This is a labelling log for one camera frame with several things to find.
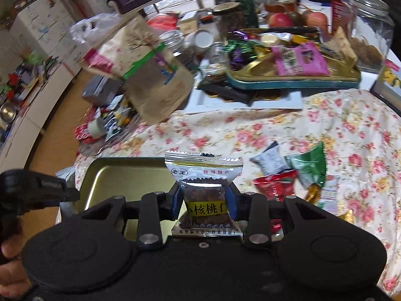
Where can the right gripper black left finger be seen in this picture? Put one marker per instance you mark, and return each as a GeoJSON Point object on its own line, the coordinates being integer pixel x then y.
{"type": "Point", "coordinates": [155, 208]}

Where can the gold ingot chocolate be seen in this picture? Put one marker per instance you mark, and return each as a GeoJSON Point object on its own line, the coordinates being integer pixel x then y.
{"type": "Point", "coordinates": [313, 194]}

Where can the green drink can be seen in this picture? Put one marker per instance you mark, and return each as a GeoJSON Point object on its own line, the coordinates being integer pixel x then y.
{"type": "Point", "coordinates": [250, 14]}

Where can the floral tablecloth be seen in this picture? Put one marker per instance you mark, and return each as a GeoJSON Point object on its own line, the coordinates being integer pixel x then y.
{"type": "Point", "coordinates": [360, 134]}

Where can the red candy packet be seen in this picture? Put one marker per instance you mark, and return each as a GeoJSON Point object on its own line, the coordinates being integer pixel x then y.
{"type": "Point", "coordinates": [276, 187]}

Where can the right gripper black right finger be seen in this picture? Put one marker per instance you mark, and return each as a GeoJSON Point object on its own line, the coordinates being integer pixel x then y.
{"type": "Point", "coordinates": [253, 208]}

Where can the tiger desk calendar block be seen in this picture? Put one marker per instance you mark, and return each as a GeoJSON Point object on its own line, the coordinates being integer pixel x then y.
{"type": "Point", "coordinates": [387, 86]}

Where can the white black snack packet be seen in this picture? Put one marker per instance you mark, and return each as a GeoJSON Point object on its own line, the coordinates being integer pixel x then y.
{"type": "Point", "coordinates": [270, 160]}

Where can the pink snack packet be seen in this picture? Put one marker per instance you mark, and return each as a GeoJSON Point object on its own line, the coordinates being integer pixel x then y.
{"type": "Point", "coordinates": [302, 60]}

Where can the brown paper bag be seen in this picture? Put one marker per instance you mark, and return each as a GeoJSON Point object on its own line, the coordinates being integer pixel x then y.
{"type": "Point", "coordinates": [154, 81]}

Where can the gold tin box teal rim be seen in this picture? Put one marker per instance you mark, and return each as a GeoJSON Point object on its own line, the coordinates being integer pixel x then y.
{"type": "Point", "coordinates": [128, 177]}

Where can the white cabinet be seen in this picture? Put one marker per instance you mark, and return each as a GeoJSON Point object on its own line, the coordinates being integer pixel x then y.
{"type": "Point", "coordinates": [43, 26]}

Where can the green candy packet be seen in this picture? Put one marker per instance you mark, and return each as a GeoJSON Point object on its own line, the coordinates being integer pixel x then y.
{"type": "Point", "coordinates": [311, 166]}

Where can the red apple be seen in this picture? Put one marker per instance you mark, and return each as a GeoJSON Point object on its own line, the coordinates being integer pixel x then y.
{"type": "Point", "coordinates": [280, 20]}
{"type": "Point", "coordinates": [316, 19]}

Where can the large glass jar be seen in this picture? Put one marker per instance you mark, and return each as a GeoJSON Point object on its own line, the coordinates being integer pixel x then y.
{"type": "Point", "coordinates": [371, 33]}

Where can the red label jar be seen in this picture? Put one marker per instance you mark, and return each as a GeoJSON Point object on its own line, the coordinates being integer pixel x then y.
{"type": "Point", "coordinates": [342, 16]}

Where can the left hand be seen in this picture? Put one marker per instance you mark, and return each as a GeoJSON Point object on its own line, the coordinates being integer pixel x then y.
{"type": "Point", "coordinates": [14, 280]}

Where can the white tray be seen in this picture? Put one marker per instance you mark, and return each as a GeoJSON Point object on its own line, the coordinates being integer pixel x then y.
{"type": "Point", "coordinates": [207, 96]}

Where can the black chocolate bar wrapper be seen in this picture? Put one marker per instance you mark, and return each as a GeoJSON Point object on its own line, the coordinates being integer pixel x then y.
{"type": "Point", "coordinates": [226, 92]}

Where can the brown walnut snack packet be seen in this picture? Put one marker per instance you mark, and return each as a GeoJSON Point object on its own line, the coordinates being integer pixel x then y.
{"type": "Point", "coordinates": [204, 180]}

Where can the gold wrapped candy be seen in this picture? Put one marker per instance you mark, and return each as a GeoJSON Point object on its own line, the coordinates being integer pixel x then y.
{"type": "Point", "coordinates": [348, 216]}

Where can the small white pink packet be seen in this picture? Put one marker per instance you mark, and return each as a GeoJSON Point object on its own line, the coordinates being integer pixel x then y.
{"type": "Point", "coordinates": [328, 198]}

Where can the gold tin tray with snacks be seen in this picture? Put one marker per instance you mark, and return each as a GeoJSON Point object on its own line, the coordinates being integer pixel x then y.
{"type": "Point", "coordinates": [252, 65]}

